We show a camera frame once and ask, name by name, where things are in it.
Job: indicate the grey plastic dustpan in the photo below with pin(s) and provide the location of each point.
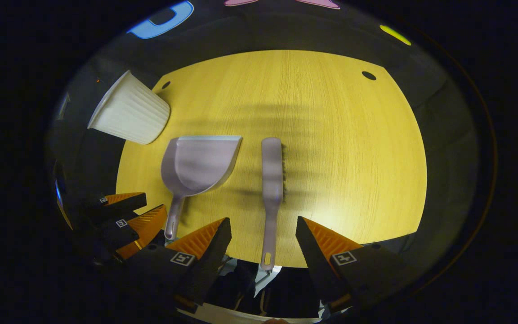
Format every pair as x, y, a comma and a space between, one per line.
196, 166

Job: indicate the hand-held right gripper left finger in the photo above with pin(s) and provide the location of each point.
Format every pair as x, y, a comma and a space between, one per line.
209, 261

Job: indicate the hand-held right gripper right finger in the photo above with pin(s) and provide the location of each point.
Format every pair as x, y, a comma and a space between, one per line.
317, 265

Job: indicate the small grey broom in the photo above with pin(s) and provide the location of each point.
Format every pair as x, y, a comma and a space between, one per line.
271, 180

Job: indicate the white ribbed garbage bin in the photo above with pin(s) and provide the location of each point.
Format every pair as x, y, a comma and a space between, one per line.
128, 117

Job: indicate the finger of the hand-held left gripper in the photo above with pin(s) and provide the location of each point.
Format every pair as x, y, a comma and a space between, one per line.
124, 208
144, 227

